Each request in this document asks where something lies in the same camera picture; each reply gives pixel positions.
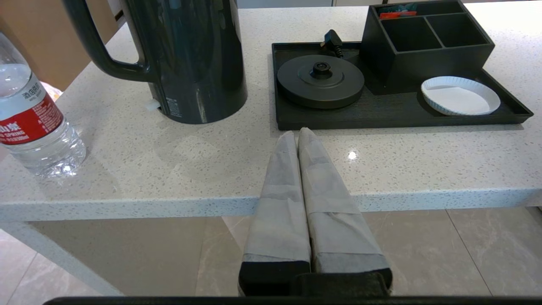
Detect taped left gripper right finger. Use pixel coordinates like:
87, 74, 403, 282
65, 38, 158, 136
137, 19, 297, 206
298, 127, 393, 284

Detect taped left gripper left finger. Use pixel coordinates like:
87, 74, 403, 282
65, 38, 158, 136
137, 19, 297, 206
238, 130, 312, 296

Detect black electric kettle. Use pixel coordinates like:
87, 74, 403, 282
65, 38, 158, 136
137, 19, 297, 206
62, 0, 249, 125

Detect clear water bottle red cap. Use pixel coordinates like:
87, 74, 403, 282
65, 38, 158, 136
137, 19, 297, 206
0, 32, 87, 177

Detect black round kettle base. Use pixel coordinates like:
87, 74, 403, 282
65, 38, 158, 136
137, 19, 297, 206
277, 30, 365, 109

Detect black rectangular serving tray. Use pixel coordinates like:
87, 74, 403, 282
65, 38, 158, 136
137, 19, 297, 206
272, 41, 534, 131

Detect black compartment organizer box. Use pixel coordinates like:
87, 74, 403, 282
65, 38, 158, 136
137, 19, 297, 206
360, 0, 495, 96

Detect white round coaster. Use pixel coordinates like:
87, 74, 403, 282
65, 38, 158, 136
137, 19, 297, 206
421, 76, 501, 116

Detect teal sachet packet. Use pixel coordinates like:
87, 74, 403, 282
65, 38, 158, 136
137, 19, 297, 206
381, 3, 418, 13

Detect yellow white plastic bag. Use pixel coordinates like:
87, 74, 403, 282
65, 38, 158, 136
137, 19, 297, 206
41, 81, 65, 101

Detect brown wooden door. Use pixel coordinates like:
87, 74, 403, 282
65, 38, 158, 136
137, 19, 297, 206
0, 0, 120, 92

